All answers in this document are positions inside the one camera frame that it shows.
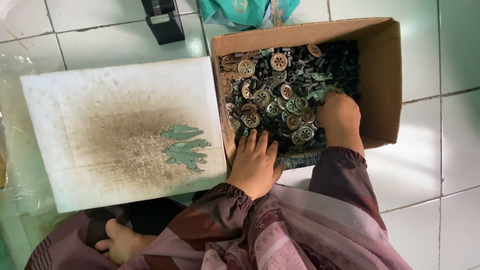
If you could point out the person's left hand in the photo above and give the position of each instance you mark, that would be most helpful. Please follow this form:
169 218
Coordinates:
253 168

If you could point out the person's right hand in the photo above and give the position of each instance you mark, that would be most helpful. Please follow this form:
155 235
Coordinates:
339 114

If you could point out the person's right fingers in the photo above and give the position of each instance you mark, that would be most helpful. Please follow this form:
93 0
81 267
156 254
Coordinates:
330 98

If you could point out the brown cardboard box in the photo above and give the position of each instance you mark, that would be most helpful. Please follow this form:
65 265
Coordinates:
378 75

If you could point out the heap of small metal parts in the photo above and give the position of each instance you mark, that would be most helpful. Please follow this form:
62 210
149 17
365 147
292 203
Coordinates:
277 82

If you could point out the person's patterned pink brown garment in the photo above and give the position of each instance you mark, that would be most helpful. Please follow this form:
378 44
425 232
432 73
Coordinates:
300 232

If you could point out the green metal plate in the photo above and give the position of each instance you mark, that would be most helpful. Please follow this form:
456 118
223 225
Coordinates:
193 144
182 132
189 155
183 162

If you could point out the black tape dispenser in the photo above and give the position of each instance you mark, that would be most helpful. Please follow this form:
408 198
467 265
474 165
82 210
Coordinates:
165 22

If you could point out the white foam board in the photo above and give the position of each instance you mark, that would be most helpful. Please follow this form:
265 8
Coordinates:
112 131

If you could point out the person's bare foot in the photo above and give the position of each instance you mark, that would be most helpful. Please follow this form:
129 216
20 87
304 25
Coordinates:
122 242

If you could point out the clear plastic sheet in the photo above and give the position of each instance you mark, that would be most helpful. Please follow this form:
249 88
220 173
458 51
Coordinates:
22 180

